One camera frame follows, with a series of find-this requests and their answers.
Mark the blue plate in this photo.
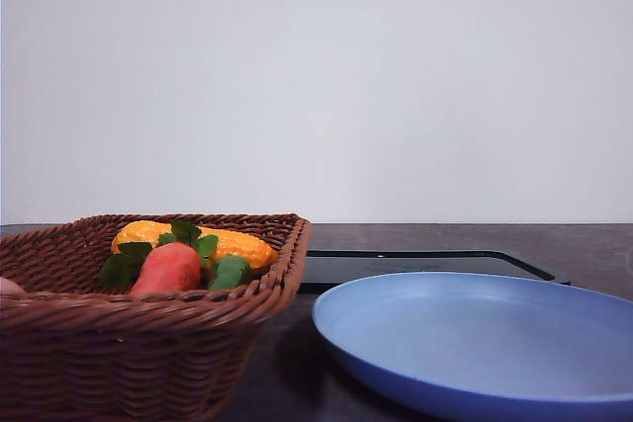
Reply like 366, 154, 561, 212
312, 272, 633, 422

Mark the brown egg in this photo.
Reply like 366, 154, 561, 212
0, 277, 25, 295

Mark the brown wicker basket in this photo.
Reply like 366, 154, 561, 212
0, 213, 311, 422

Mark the black serving tray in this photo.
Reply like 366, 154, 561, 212
299, 250, 570, 298

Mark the yellow toy corn cob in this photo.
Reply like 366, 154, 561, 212
112, 220, 279, 269

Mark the orange toy carrot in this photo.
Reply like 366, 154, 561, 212
131, 242, 203, 295

